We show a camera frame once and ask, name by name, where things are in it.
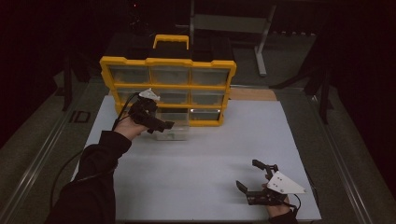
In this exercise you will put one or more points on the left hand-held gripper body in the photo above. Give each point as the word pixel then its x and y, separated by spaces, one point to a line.
pixel 144 110

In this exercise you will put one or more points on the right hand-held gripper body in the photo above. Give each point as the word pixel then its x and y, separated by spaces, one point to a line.
pixel 281 185

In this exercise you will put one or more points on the clear plastic drawer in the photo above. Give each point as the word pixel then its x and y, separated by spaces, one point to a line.
pixel 176 132

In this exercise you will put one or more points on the yellow black organizer cabinet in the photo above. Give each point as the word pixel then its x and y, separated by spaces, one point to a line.
pixel 202 86

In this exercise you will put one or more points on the person's left hand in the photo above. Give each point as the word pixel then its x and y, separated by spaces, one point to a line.
pixel 129 128

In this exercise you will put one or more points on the person's right hand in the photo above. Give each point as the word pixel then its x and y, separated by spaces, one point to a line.
pixel 278 211

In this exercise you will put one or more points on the white board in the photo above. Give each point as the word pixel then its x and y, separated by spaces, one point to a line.
pixel 202 174

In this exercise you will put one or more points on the wooden board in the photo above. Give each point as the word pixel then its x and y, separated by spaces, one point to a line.
pixel 252 94

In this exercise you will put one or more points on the black stand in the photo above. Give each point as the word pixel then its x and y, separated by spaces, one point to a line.
pixel 324 96
pixel 67 84

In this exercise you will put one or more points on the aluminium table rail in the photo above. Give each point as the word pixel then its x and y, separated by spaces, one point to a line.
pixel 348 161
pixel 37 161

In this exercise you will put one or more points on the grey metal desk frame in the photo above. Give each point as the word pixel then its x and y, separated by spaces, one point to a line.
pixel 229 23

